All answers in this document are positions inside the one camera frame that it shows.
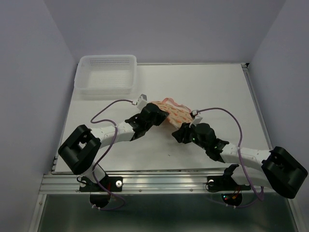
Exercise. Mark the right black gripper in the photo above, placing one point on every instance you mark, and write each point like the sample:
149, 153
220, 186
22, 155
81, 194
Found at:
182, 132

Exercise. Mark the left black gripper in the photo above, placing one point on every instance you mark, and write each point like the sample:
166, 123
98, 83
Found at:
161, 115

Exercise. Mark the floral orange laundry bag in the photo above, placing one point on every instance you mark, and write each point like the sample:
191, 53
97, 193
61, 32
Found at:
178, 113

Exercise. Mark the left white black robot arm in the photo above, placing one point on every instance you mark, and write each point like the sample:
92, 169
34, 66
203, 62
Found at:
81, 147

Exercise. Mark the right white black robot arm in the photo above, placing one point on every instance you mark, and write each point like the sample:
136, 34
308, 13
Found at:
282, 171

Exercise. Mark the white perforated plastic basket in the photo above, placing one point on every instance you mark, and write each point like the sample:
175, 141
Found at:
101, 77

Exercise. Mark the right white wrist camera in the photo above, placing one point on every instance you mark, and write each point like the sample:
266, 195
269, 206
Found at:
196, 118

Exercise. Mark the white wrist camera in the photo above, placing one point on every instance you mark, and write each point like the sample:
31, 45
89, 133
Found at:
196, 118
140, 102

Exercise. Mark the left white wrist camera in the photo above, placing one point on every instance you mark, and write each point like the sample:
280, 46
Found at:
140, 102

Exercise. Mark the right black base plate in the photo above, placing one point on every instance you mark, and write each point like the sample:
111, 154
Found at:
224, 182

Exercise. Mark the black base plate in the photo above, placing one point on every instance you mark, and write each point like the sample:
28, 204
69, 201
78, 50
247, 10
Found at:
224, 182
111, 183

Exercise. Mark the aluminium front rail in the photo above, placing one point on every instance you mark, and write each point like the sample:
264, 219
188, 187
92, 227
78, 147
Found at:
137, 182

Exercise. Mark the aluminium rail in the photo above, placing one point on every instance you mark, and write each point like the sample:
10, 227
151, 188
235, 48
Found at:
245, 68
137, 182

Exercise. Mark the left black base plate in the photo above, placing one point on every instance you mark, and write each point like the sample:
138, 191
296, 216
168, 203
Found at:
111, 183

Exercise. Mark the aluminium right side rail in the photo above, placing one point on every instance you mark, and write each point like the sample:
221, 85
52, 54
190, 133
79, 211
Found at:
245, 68

